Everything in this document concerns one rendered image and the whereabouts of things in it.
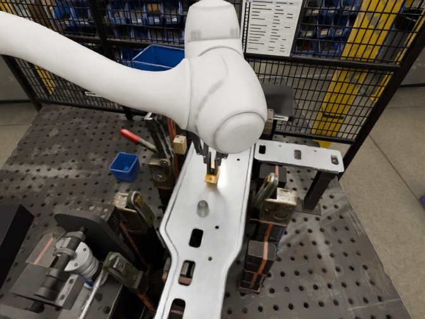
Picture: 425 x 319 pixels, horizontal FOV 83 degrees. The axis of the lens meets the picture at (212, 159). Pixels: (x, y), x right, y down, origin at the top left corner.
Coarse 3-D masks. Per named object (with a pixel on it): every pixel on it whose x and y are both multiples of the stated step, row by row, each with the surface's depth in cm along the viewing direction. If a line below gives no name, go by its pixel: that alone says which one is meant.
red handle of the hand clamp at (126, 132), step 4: (124, 128) 68; (124, 132) 68; (128, 132) 69; (132, 132) 70; (124, 136) 69; (128, 136) 69; (132, 136) 69; (136, 136) 69; (132, 140) 69; (136, 140) 69; (140, 140) 70; (144, 140) 71; (140, 144) 70; (144, 144) 70; (148, 144) 71; (148, 148) 71; (152, 148) 71; (156, 148) 72; (156, 152) 71; (168, 156) 72
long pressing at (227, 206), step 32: (192, 160) 80; (224, 160) 80; (192, 192) 72; (224, 192) 72; (160, 224) 65; (192, 224) 65; (224, 224) 65; (192, 256) 59; (224, 256) 59; (192, 288) 54; (224, 288) 55
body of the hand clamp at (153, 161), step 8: (152, 160) 74; (152, 168) 74; (160, 168) 74; (168, 168) 74; (152, 176) 77; (160, 176) 77; (168, 176) 76; (160, 184) 80; (168, 184) 79; (160, 192) 85; (168, 192) 84; (168, 200) 88
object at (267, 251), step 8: (248, 248) 62; (256, 248) 62; (264, 248) 62; (272, 248) 62; (248, 256) 61; (256, 256) 60; (264, 256) 60; (272, 256) 60; (248, 264) 64; (256, 264) 64; (264, 264) 62; (272, 264) 62; (248, 272) 70; (256, 272) 67; (264, 272) 66; (240, 280) 82; (248, 280) 76; (256, 280) 74; (240, 288) 81; (248, 288) 80; (256, 288) 80
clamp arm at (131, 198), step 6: (132, 192) 59; (138, 192) 60; (126, 198) 58; (132, 198) 58; (138, 198) 59; (132, 204) 58; (138, 204) 59; (144, 204) 63; (138, 210) 60; (144, 210) 63; (150, 210) 65; (144, 216) 63; (150, 216) 65; (144, 222) 65; (150, 222) 65
